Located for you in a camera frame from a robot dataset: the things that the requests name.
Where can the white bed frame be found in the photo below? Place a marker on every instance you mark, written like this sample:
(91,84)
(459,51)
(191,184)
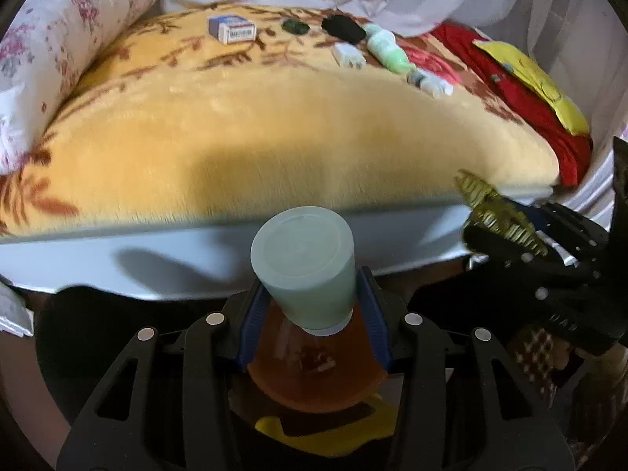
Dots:
(206,265)

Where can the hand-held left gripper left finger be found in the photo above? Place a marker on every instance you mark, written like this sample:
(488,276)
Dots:
(250,326)

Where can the yellow leaf-print blanket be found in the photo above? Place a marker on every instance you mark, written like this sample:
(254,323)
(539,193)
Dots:
(274,142)

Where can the red cloth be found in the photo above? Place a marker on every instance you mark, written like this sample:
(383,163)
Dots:
(530,108)

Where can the brown checkered cloth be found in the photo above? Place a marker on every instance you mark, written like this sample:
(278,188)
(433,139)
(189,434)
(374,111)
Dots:
(537,355)

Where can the orange bottle with pale cap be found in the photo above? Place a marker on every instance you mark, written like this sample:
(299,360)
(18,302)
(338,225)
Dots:
(304,265)

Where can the pale green plastic bottle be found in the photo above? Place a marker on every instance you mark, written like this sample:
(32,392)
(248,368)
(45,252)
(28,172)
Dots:
(388,49)

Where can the white paper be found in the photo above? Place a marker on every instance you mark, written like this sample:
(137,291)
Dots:
(12,311)

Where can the small white tube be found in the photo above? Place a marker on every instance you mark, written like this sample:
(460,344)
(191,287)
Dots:
(431,83)

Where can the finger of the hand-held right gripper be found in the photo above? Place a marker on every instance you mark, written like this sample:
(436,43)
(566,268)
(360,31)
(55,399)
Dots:
(574,230)
(515,265)

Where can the small dark green item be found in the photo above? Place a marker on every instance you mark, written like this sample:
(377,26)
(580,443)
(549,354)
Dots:
(294,27)

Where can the olive foil wrapper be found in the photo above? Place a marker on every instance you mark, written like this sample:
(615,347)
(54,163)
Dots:
(495,213)

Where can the white and blue carton box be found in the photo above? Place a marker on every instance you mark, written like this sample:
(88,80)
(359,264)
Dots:
(231,29)

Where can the yellow plastic object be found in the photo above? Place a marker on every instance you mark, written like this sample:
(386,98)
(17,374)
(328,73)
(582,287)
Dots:
(338,439)

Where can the white charger plug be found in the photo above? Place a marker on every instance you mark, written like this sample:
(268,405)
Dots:
(349,55)

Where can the crumpled black item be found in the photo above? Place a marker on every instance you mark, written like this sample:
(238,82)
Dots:
(343,29)

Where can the floral white pillow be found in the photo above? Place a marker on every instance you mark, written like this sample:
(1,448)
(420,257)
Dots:
(59,44)

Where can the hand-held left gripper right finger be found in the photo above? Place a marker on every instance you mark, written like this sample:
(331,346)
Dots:
(377,326)

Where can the yellow cloth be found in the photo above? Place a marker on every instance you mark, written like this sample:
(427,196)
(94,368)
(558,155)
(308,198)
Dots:
(539,78)

